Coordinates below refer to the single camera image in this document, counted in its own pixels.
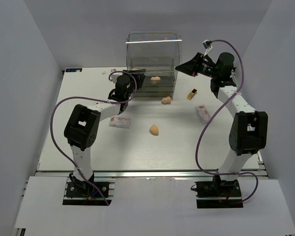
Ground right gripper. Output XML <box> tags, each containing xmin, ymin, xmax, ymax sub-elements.
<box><xmin>176</xmin><ymin>52</ymin><xmax>219</xmax><ymax>79</ymax></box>

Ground clear acrylic drawer organizer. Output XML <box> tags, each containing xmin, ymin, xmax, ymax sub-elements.
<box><xmin>126</xmin><ymin>31</ymin><xmax>182</xmax><ymax>98</ymax></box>

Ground pink packet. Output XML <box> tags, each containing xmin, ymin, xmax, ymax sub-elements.
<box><xmin>194</xmin><ymin>105</ymin><xmax>211</xmax><ymax>124</ymax></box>
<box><xmin>109</xmin><ymin>117</ymin><xmax>131</xmax><ymax>129</ymax></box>

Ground orange teardrop sponge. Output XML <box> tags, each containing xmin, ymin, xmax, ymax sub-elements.
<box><xmin>149</xmin><ymin>125</ymin><xmax>159</xmax><ymax>136</ymax></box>

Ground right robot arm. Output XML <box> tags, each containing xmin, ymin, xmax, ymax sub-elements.
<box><xmin>175</xmin><ymin>52</ymin><xmax>268</xmax><ymax>196</ymax></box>

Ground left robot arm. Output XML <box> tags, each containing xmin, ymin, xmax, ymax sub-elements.
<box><xmin>64</xmin><ymin>69</ymin><xmax>146</xmax><ymax>196</ymax></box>

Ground gold lipstick right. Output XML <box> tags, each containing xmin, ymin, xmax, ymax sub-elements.
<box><xmin>187</xmin><ymin>89</ymin><xmax>197</xmax><ymax>100</ymax></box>

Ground blue label left corner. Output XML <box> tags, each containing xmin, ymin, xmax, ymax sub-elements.
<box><xmin>65</xmin><ymin>68</ymin><xmax>82</xmax><ymax>73</ymax></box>

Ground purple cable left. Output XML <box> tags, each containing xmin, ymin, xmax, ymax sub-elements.
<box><xmin>50</xmin><ymin>71</ymin><xmax>138</xmax><ymax>206</ymax></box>

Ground purple cable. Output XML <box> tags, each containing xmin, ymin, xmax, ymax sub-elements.
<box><xmin>195</xmin><ymin>39</ymin><xmax>259</xmax><ymax>204</ymax></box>
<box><xmin>50</xmin><ymin>71</ymin><xmax>138</xmax><ymax>206</ymax></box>

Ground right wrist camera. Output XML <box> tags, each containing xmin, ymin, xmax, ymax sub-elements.
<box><xmin>202</xmin><ymin>40</ymin><xmax>212</xmax><ymax>56</ymax></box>

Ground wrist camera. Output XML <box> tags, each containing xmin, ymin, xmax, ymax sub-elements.
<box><xmin>202</xmin><ymin>40</ymin><xmax>212</xmax><ymax>56</ymax></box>
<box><xmin>109</xmin><ymin>69</ymin><xmax>123</xmax><ymax>82</ymax></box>

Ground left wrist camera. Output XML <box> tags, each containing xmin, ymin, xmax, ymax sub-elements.
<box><xmin>109</xmin><ymin>69</ymin><xmax>123</xmax><ymax>82</ymax></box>

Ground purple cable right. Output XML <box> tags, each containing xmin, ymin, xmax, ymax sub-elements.
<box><xmin>195</xmin><ymin>39</ymin><xmax>259</xmax><ymax>204</ymax></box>

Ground aluminium rail frame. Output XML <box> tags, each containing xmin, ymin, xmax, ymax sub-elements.
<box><xmin>34</xmin><ymin>147</ymin><xmax>271</xmax><ymax>181</ymax></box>

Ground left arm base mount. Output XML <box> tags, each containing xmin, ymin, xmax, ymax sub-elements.
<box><xmin>62</xmin><ymin>180</ymin><xmax>115</xmax><ymax>207</ymax></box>

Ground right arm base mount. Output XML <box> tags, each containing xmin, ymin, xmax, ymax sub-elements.
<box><xmin>190</xmin><ymin>180</ymin><xmax>243</xmax><ymax>209</ymax></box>

